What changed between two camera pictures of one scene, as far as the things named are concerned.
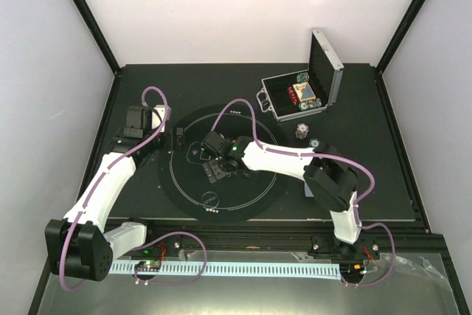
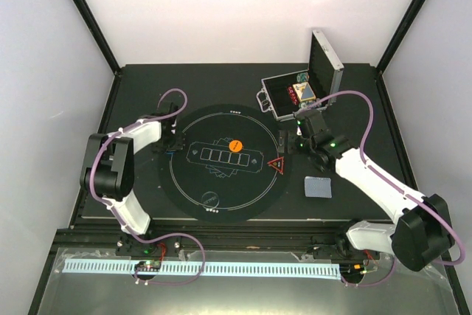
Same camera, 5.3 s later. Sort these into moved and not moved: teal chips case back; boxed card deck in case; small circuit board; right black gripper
Moved: right black gripper
Not moved: boxed card deck in case; small circuit board; teal chips case back
